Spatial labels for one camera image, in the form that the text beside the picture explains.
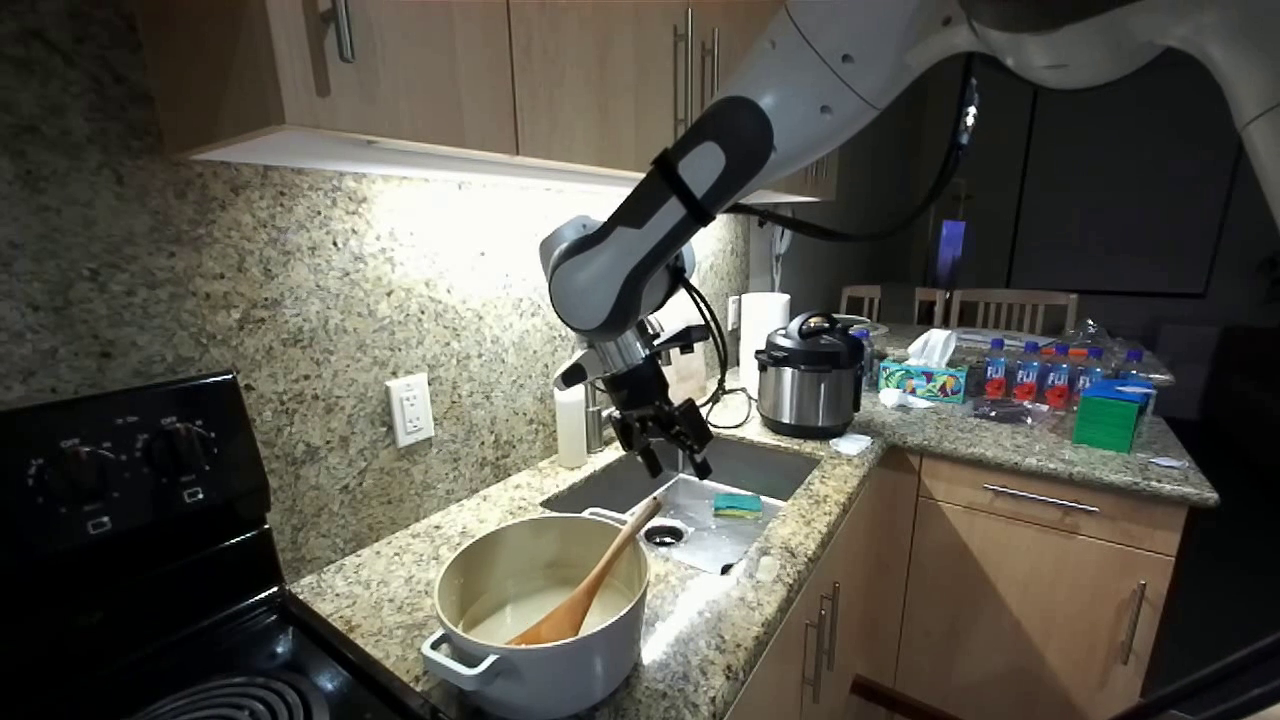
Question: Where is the metal sink cabinet handle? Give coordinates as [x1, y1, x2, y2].
[817, 580, 848, 677]
[794, 613, 824, 708]

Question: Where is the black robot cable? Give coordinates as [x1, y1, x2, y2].
[673, 71, 986, 421]

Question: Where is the wooden peninsula cabinet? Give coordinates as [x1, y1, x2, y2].
[891, 453, 1191, 720]

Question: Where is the metal wall cabinet handle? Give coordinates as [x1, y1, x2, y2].
[314, 0, 365, 67]
[674, 6, 698, 107]

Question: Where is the metal peninsula drawer handle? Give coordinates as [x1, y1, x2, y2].
[982, 482, 1102, 521]

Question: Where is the white wall outlet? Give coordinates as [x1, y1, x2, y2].
[384, 370, 438, 453]

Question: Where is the white paper towel roll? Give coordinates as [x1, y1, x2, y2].
[731, 289, 794, 394]

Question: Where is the steel electric pressure cooker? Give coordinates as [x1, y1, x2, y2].
[752, 307, 873, 444]

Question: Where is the white cooking pot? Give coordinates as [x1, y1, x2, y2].
[420, 510, 655, 720]

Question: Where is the wooden sink base cabinet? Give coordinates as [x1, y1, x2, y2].
[720, 449, 929, 720]

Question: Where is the wooden dining chair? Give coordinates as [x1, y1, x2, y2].
[909, 285, 1084, 342]
[837, 279, 886, 325]

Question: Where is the metal peninsula door handle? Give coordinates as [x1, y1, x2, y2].
[1114, 577, 1152, 668]

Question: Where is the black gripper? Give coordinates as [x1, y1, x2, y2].
[582, 325, 720, 483]

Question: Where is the stainless steel sink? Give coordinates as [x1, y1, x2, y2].
[538, 433, 824, 580]

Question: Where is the green box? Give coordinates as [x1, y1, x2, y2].
[1069, 381, 1152, 458]

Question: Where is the tissue box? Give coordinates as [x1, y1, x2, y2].
[877, 325, 972, 407]

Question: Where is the white soap bottle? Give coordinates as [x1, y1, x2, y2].
[547, 381, 595, 473]

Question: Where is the black electric stove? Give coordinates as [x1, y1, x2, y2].
[0, 370, 411, 720]

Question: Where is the wooden wall cabinet door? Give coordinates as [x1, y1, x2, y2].
[508, 0, 697, 175]
[262, 0, 521, 159]
[687, 0, 791, 98]

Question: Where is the wooden spoon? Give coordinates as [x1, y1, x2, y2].
[508, 491, 667, 651]

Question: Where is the teal sponge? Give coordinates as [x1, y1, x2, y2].
[706, 488, 767, 523]

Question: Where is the red label water bottle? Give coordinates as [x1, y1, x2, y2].
[1007, 335, 1046, 407]
[980, 333, 1017, 403]
[1038, 342, 1080, 414]

